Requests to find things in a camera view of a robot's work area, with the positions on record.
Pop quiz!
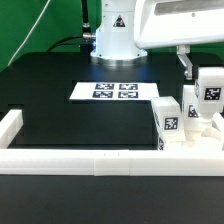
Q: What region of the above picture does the white U-shaped fence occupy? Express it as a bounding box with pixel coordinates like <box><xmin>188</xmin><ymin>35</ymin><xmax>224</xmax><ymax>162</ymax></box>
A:
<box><xmin>0</xmin><ymin>109</ymin><xmax>224</xmax><ymax>176</ymax></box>

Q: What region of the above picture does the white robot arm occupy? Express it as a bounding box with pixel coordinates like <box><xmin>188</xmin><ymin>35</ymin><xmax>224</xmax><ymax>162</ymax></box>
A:
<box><xmin>91</xmin><ymin>0</ymin><xmax>224</xmax><ymax>79</ymax></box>

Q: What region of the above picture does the white sheet with markers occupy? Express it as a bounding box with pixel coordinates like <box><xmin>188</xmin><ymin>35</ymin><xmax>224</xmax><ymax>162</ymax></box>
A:
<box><xmin>70</xmin><ymin>82</ymin><xmax>159</xmax><ymax>101</ymax></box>

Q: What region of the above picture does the black cable with connector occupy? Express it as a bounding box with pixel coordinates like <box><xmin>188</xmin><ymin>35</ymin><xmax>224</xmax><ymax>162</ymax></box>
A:
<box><xmin>46</xmin><ymin>0</ymin><xmax>98</xmax><ymax>53</ymax></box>

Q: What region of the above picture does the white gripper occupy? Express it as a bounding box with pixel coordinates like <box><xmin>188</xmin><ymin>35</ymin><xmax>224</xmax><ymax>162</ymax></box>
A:
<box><xmin>134</xmin><ymin>0</ymin><xmax>224</xmax><ymax>80</ymax></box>

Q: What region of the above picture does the white round stool seat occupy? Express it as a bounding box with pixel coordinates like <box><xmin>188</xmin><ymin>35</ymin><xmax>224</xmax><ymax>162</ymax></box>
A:
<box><xmin>157</xmin><ymin>127</ymin><xmax>224</xmax><ymax>151</ymax></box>

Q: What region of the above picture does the white cable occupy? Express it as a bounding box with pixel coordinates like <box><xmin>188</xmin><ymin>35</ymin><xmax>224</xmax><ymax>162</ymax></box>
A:
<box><xmin>7</xmin><ymin>0</ymin><xmax>53</xmax><ymax>67</ymax></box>

